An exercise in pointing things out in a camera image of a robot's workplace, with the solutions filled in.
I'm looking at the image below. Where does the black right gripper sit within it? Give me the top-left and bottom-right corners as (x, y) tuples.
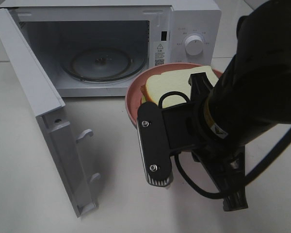
(162, 72), (248, 211)

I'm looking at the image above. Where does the sandwich with white bread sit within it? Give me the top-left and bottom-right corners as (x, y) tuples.
(141, 66), (218, 104)

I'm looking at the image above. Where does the pink round plate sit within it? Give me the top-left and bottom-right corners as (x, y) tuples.
(125, 63), (222, 127)

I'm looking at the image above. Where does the white microwave door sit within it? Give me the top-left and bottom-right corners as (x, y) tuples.
(0, 8), (100, 217)

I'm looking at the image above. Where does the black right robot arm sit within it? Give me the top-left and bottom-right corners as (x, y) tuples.
(162, 0), (291, 211)

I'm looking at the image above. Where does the upper white microwave knob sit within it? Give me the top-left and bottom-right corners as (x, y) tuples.
(185, 34), (204, 56)

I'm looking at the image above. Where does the glass microwave turntable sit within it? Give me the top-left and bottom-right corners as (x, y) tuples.
(61, 47), (147, 83)

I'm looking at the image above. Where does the white microwave oven body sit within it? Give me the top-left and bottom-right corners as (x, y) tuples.
(0, 0), (221, 97)

